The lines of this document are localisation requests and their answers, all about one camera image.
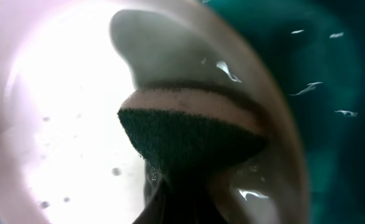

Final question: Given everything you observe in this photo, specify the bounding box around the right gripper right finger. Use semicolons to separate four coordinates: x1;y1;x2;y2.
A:
197;185;227;224

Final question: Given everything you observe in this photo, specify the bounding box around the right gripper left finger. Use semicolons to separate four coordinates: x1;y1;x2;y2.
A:
133;180;168;224

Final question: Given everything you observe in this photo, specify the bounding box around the green sponge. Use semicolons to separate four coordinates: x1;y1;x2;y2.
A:
118;88;267;186

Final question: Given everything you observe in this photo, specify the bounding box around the white round plate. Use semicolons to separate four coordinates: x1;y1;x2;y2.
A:
0;0;308;223

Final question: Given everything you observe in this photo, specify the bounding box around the teal plastic tray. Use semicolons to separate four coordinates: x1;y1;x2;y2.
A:
206;0;365;223

